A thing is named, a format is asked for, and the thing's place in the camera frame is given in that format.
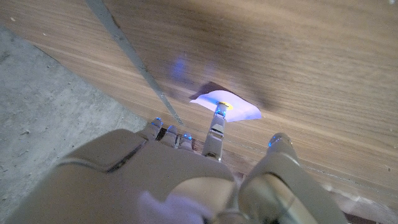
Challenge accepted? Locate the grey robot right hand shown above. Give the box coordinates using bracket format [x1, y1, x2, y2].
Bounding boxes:
[6, 101, 349, 224]

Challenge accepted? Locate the purple sticker sheet yellow dot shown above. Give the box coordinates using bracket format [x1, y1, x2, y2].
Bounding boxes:
[189, 90, 262, 123]

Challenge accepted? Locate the grey tape outline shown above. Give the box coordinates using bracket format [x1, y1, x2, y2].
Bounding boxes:
[85, 0, 186, 127]

